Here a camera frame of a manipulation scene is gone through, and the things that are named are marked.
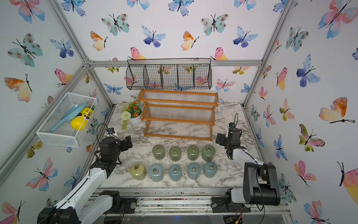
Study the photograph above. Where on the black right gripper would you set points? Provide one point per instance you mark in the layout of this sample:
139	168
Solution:
223	136

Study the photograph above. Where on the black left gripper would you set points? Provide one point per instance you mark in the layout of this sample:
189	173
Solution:
125	146

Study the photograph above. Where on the green canister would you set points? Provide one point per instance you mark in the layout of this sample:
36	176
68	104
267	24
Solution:
193	152
158	152
208	153
175	153

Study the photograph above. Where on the yellow canister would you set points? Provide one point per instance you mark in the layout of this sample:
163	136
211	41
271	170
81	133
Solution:
138	171

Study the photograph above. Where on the blue canister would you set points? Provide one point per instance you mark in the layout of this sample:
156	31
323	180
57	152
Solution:
175	172
193	171
156	172
210	169

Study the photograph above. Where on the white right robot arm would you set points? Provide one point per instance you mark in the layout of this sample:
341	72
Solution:
260	182

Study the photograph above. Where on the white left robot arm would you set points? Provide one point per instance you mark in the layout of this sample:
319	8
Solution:
72	209

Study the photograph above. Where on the wooden three-tier shelf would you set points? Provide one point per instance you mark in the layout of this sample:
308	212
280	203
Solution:
188	107

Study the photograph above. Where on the white pot with flowers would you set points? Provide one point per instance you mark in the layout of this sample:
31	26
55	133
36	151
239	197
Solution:
131	114

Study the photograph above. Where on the yellow bottle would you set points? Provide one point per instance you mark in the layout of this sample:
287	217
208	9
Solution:
81	120

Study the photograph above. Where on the teal dustpan scoop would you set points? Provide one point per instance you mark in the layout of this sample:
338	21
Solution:
70	115

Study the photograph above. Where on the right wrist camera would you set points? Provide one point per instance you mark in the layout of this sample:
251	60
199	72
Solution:
231	125

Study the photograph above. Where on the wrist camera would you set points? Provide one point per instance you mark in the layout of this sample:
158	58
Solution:
110	132
231	125

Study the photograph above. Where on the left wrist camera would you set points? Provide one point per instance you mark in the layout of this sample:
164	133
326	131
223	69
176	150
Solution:
110	132

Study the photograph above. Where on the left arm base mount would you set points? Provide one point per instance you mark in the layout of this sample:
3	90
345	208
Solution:
120	205

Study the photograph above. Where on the white mesh wall basket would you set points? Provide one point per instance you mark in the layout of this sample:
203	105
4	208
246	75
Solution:
65	135

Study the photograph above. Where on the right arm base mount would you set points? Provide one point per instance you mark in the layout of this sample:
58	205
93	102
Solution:
224	204

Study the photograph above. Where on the black wire wall basket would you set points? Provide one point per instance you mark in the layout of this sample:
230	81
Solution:
178	74

